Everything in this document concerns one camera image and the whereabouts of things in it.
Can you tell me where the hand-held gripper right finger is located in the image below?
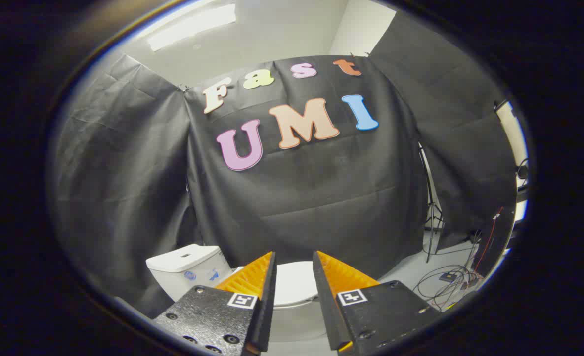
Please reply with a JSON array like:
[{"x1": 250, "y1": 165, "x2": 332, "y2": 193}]
[{"x1": 313, "y1": 250, "x2": 442, "y2": 356}]

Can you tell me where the tangle of black cables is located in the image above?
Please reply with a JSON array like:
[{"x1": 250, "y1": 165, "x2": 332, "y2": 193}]
[{"x1": 413, "y1": 230, "x2": 485, "y2": 312}]

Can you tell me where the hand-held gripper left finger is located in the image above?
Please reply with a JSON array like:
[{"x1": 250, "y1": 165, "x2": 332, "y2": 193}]
[{"x1": 152, "y1": 251, "x2": 277, "y2": 356}]

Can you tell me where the black board with red wire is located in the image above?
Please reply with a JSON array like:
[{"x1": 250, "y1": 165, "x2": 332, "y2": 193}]
[{"x1": 472, "y1": 207, "x2": 516, "y2": 277}]

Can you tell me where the white board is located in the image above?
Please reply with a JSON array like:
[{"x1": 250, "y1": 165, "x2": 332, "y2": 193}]
[{"x1": 494, "y1": 100, "x2": 529, "y2": 223}]

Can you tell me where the black backdrop cloth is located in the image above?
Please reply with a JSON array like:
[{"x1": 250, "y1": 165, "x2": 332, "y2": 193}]
[
  {"x1": 368, "y1": 10, "x2": 517, "y2": 250},
  {"x1": 183, "y1": 54, "x2": 428, "y2": 280},
  {"x1": 54, "y1": 53, "x2": 201, "y2": 317}
]

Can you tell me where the black tripod stand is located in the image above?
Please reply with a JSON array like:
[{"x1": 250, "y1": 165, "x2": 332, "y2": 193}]
[{"x1": 418, "y1": 143, "x2": 444, "y2": 264}]

